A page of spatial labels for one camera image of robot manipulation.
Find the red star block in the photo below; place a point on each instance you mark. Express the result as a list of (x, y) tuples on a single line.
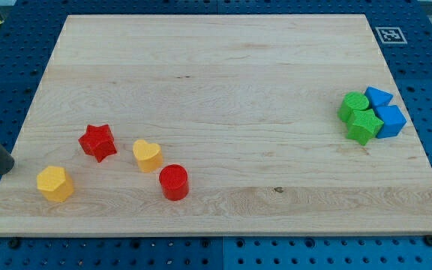
[(98, 141)]

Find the blue cube block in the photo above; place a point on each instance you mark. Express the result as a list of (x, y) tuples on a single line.
[(393, 121)]

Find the white fiducial marker tag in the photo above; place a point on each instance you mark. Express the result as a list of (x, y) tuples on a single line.
[(391, 35)]

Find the green star block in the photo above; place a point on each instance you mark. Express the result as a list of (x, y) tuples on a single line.
[(363, 125)]

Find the yellow hexagon block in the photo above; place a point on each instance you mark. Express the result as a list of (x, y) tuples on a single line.
[(55, 183)]

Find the yellow heart block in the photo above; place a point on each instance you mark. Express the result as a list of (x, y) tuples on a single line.
[(148, 155)]

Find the blue triangle block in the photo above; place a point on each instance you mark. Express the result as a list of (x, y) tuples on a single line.
[(377, 97)]

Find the green cylinder block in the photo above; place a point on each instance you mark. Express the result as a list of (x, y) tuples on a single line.
[(352, 101)]

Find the wooden board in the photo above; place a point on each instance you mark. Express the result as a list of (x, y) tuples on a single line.
[(246, 104)]

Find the red cylinder block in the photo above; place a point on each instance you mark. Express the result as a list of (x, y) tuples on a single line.
[(174, 182)]

